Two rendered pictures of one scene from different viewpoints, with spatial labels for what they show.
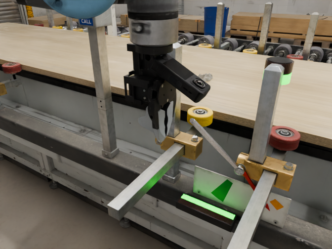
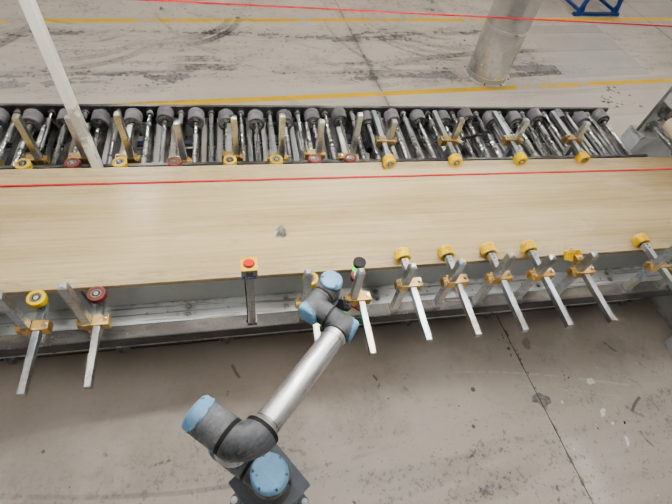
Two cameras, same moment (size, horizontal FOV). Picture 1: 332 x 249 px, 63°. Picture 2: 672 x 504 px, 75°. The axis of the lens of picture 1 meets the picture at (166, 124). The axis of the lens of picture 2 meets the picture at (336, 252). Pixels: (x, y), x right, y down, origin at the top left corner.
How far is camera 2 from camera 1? 1.67 m
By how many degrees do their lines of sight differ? 44
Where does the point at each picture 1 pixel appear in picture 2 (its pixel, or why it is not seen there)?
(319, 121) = (366, 253)
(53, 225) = (168, 379)
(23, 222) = (137, 395)
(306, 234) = (376, 312)
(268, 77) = (360, 276)
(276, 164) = (362, 296)
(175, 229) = not seen: hidden behind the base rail
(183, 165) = (290, 296)
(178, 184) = not seen: hidden behind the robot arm
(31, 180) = not seen: hidden behind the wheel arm
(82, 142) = (223, 322)
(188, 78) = (344, 305)
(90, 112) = (192, 291)
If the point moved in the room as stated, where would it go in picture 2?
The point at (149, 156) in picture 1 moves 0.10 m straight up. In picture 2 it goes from (263, 301) to (263, 291)
